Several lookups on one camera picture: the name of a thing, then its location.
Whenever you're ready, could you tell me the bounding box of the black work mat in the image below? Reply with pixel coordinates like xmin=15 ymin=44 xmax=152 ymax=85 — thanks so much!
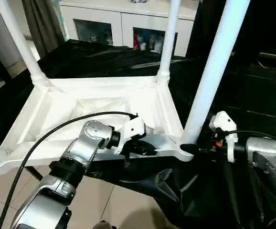
xmin=0 ymin=39 xmax=276 ymax=229

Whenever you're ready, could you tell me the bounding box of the black metal rail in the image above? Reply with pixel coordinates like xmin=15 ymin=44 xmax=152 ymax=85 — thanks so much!
xmin=260 ymin=52 xmax=276 ymax=62

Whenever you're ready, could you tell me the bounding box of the grey curtain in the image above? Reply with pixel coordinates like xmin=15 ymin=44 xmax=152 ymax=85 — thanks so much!
xmin=22 ymin=0 xmax=68 ymax=59

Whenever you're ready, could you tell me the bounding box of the white glass-door cabinet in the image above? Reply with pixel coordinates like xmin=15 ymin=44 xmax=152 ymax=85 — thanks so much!
xmin=61 ymin=0 xmax=200 ymax=57

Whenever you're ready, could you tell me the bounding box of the white table top frame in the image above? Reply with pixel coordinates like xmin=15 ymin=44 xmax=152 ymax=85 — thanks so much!
xmin=0 ymin=76 xmax=195 ymax=175

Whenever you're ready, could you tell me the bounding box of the black metal stand frame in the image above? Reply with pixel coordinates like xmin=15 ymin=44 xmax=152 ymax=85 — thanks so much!
xmin=22 ymin=166 xmax=44 ymax=183

